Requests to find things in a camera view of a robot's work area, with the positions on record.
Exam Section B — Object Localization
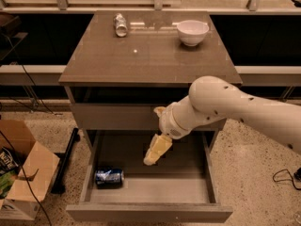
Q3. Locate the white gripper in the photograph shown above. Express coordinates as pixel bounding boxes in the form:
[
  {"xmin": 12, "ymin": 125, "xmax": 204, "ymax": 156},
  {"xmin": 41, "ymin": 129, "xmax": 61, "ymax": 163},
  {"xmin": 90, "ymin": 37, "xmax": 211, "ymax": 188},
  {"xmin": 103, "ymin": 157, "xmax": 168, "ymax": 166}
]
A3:
[{"xmin": 143, "ymin": 103, "xmax": 190, "ymax": 166}]

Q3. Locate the blue pepsi can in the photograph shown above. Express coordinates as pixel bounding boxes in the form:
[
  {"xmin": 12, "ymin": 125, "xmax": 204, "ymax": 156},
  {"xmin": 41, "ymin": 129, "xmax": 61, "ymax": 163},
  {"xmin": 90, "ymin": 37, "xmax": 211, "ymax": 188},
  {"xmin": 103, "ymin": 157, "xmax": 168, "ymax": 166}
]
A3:
[{"xmin": 94, "ymin": 169, "xmax": 124, "ymax": 186}]

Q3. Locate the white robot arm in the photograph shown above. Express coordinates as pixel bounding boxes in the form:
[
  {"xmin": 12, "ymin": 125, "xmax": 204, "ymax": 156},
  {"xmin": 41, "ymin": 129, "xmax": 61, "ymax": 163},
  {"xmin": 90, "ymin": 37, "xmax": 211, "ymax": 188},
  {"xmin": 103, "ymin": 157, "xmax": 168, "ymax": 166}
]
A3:
[{"xmin": 144, "ymin": 76, "xmax": 301, "ymax": 166}]

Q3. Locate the closed grey top drawer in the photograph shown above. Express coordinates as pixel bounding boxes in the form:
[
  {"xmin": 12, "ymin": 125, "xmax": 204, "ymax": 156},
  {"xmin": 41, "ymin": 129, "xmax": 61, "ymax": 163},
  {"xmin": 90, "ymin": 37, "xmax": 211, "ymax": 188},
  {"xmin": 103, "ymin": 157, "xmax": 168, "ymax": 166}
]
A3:
[{"xmin": 69, "ymin": 103, "xmax": 230, "ymax": 132}]

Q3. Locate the open grey middle drawer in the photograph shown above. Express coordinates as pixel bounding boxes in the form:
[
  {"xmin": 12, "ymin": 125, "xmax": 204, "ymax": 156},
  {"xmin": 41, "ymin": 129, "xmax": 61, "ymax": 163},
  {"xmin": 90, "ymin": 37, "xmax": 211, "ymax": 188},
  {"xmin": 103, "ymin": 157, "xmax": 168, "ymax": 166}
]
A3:
[{"xmin": 67, "ymin": 131, "xmax": 232, "ymax": 223}]

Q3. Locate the grey drawer cabinet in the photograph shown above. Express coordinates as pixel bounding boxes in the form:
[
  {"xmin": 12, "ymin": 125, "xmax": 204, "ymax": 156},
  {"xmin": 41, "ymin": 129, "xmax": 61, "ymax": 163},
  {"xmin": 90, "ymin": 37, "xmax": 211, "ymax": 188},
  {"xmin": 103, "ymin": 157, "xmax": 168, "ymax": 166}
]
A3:
[{"xmin": 58, "ymin": 10, "xmax": 243, "ymax": 134}]

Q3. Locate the silver soda can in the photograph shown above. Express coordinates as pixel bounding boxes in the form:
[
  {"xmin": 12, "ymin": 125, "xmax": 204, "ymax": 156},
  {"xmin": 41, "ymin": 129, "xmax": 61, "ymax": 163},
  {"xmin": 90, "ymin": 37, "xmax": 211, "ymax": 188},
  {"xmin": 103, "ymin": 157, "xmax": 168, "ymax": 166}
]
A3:
[{"xmin": 113, "ymin": 13, "xmax": 128, "ymax": 38}]

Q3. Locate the white ceramic bowl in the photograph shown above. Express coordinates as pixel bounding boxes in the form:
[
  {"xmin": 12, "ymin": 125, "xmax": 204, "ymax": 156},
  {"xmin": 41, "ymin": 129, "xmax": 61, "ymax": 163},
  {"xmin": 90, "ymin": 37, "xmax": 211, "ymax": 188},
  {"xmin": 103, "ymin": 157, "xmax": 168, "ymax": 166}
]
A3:
[{"xmin": 177, "ymin": 20, "xmax": 209, "ymax": 46}]

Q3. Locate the black bar on floor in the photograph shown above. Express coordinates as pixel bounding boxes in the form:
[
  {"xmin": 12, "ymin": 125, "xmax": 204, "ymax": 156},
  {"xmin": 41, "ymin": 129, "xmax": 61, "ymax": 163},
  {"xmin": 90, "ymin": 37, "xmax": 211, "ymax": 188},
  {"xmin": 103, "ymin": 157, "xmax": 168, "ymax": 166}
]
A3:
[{"xmin": 51, "ymin": 128, "xmax": 80, "ymax": 194}]

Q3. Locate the brown cardboard box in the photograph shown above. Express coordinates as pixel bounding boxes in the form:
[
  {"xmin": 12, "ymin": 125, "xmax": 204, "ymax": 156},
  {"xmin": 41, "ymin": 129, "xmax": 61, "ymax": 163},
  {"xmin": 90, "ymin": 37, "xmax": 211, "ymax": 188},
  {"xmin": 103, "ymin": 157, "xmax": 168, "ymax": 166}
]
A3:
[{"xmin": 0, "ymin": 120, "xmax": 59, "ymax": 220}]

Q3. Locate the dark snack bag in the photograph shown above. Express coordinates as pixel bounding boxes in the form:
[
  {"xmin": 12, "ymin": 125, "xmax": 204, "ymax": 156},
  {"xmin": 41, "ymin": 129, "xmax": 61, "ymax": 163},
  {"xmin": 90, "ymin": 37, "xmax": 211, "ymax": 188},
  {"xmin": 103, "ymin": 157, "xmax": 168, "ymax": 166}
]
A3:
[{"xmin": 0, "ymin": 147, "xmax": 19, "ymax": 175}]

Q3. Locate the green snack bag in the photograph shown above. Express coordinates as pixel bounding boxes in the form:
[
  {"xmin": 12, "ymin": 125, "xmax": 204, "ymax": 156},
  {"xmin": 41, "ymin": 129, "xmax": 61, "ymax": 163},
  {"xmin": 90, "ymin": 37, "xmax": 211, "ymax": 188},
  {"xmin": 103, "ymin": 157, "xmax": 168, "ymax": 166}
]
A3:
[{"xmin": 0, "ymin": 170, "xmax": 17, "ymax": 199}]

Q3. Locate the black cable left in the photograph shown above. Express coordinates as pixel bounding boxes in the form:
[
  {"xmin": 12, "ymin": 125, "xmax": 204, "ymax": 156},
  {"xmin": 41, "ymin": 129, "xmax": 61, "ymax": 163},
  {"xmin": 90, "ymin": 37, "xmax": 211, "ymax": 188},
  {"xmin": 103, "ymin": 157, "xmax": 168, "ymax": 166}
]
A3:
[{"xmin": 0, "ymin": 31, "xmax": 55, "ymax": 226}]

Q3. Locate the black cable right floor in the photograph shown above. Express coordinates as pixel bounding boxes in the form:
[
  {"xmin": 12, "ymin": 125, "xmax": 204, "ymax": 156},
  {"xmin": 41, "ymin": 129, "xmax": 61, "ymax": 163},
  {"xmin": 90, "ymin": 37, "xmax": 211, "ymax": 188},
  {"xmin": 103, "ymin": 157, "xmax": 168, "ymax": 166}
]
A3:
[{"xmin": 272, "ymin": 168, "xmax": 301, "ymax": 191}]

